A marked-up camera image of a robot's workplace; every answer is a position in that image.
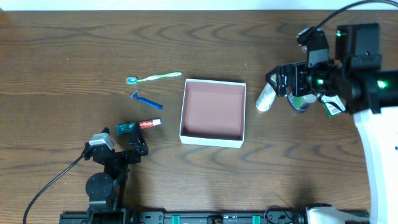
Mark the green white soap box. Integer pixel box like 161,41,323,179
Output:
317,93,346,118

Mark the black camera cable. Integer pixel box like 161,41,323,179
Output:
315,0,398,30
22,154,85,224

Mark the red green toothpaste tube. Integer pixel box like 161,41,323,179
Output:
115,118,162,136

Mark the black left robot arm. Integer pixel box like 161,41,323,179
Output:
82,123,149,212

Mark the black mounting rail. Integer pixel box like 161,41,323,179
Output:
58,208,371,224

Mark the black right camera cable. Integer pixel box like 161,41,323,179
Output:
315,0,398,30

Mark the green white toothbrush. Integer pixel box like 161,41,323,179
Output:
126,72,182,85

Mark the blue disposable razor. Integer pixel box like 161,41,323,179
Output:
130,90,163,110

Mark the white box with pink interior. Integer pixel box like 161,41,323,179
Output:
179,79,246,149

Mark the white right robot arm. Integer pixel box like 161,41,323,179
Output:
266,23,397,223

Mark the black left camera cable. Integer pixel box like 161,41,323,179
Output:
22,154,85,224

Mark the clear hand sanitizer bottle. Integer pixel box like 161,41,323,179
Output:
287,93,317,113

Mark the white lotion tube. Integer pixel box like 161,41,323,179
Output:
256,83,276,113

